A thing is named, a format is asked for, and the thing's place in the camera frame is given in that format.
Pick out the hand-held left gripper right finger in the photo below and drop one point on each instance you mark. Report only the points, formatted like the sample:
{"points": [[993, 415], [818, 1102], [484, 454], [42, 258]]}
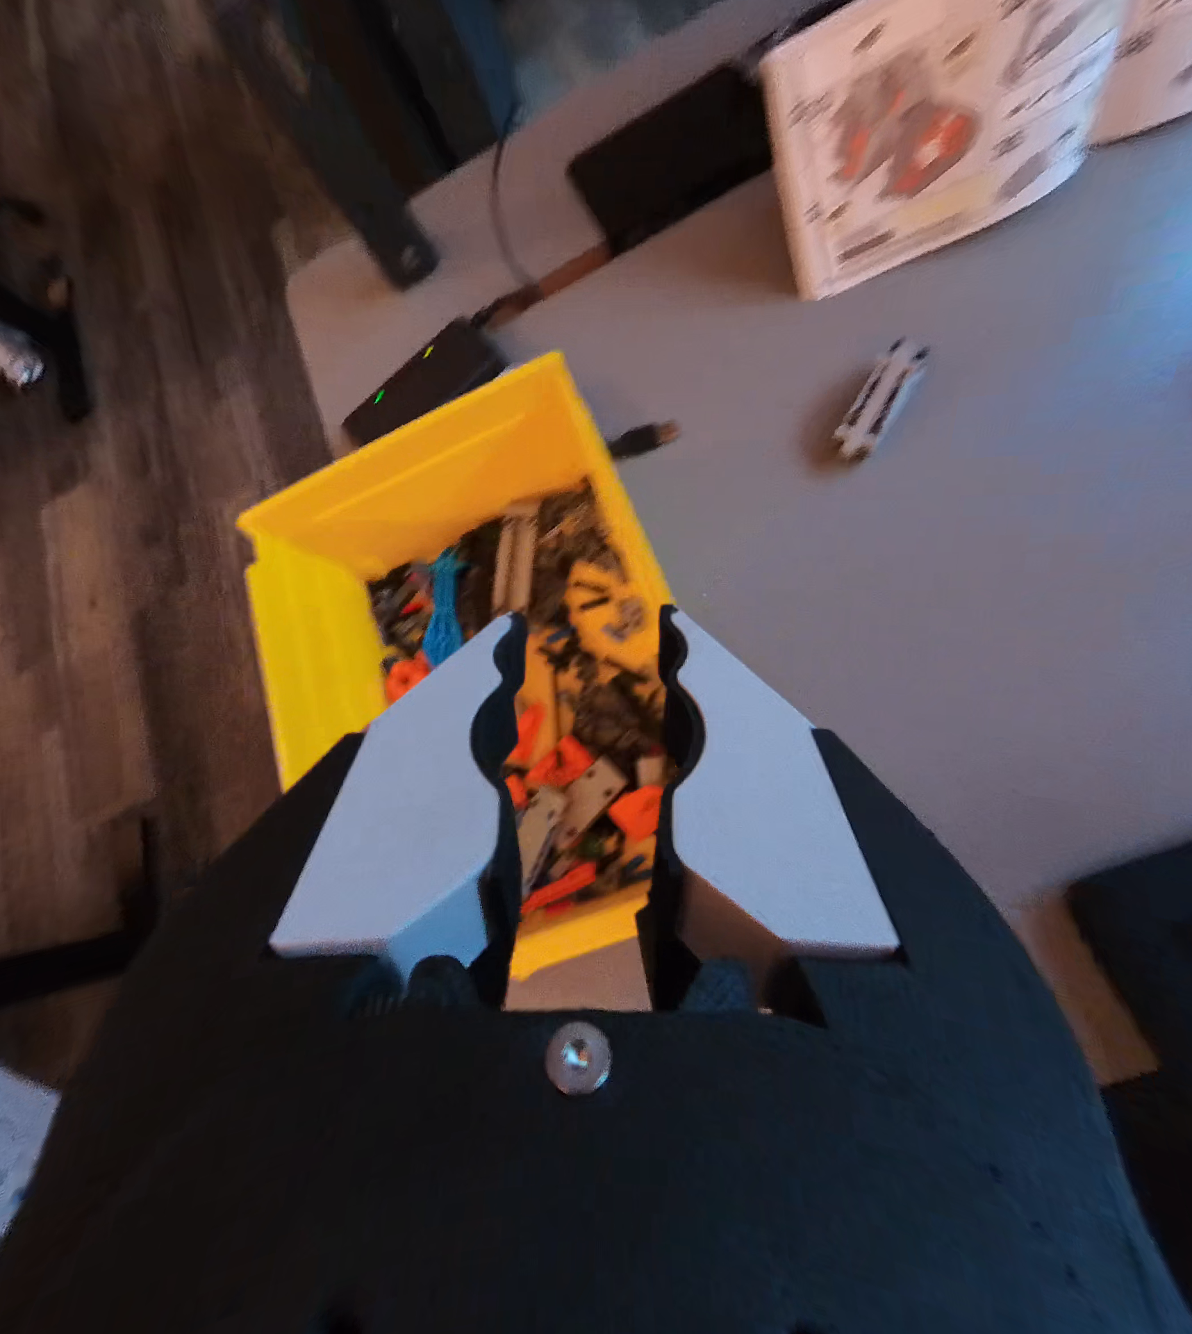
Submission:
{"points": [[772, 833]]}

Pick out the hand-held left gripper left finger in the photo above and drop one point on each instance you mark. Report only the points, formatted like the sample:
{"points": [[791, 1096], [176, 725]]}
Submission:
{"points": [[387, 833]]}

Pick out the yellow plastic bin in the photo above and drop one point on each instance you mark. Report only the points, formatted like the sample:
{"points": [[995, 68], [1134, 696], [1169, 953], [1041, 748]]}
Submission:
{"points": [[313, 626]]}

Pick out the pile of small toy parts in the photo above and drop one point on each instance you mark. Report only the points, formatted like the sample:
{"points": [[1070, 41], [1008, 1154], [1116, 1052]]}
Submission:
{"points": [[575, 667]]}

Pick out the black furniture foot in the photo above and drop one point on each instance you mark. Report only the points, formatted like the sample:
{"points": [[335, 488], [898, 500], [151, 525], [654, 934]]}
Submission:
{"points": [[33, 969]]}

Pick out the grey toy brick assembly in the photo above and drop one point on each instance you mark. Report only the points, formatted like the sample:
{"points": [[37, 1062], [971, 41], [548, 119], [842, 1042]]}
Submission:
{"points": [[878, 401]]}

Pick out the black device with green lights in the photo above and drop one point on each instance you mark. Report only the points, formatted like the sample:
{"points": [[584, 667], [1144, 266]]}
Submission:
{"points": [[418, 386]]}

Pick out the black flat box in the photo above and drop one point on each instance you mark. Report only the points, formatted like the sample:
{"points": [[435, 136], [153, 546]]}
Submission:
{"points": [[667, 155]]}

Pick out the open instruction booklet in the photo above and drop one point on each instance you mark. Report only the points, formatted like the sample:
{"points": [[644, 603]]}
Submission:
{"points": [[919, 136]]}

